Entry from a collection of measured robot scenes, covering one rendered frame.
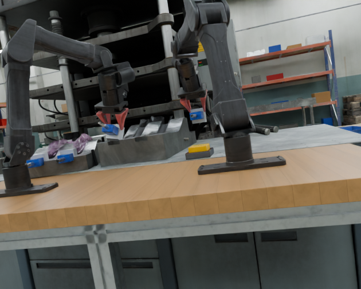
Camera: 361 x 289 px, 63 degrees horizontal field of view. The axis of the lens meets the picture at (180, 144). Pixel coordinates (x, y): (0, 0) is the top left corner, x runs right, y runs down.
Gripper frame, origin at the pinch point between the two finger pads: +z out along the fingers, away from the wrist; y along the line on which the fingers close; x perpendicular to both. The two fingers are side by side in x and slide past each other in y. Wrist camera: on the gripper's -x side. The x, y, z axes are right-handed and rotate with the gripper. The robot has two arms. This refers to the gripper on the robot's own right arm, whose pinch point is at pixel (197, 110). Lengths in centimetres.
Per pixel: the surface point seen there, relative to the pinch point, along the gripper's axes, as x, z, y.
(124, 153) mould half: 18.0, 3.3, 25.9
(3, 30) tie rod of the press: -90, -38, 138
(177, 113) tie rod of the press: -53, 28, 24
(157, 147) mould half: 17.6, 2.4, 12.9
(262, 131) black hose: -18.2, 25.0, -22.6
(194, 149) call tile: 22.9, 1.6, -1.2
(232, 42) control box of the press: -82, 1, -12
